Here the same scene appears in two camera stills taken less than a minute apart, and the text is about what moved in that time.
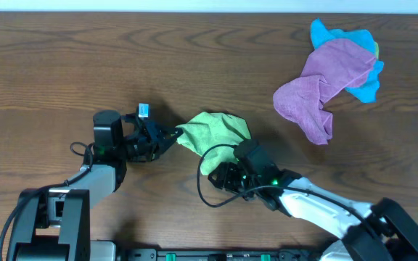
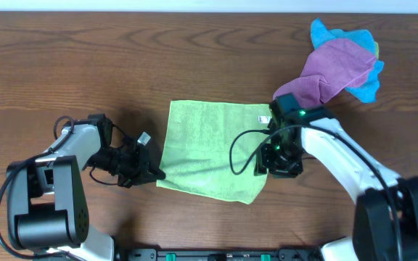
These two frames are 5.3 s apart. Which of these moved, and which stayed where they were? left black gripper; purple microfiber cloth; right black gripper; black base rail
Moved: right black gripper; left black gripper
Stayed: black base rail; purple microfiber cloth
